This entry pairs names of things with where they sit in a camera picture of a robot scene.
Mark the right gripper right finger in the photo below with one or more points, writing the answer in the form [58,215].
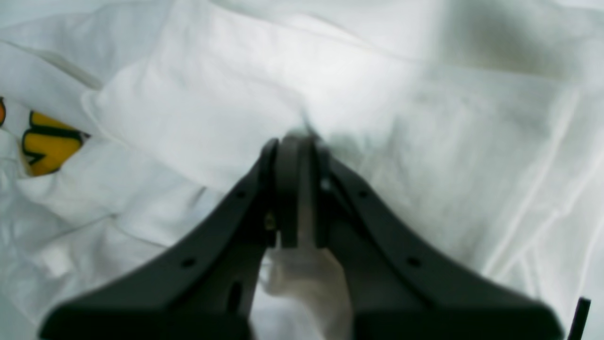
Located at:
[402,288]

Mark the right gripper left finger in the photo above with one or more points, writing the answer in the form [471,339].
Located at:
[202,287]

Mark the white printed t-shirt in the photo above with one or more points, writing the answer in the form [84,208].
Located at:
[125,122]

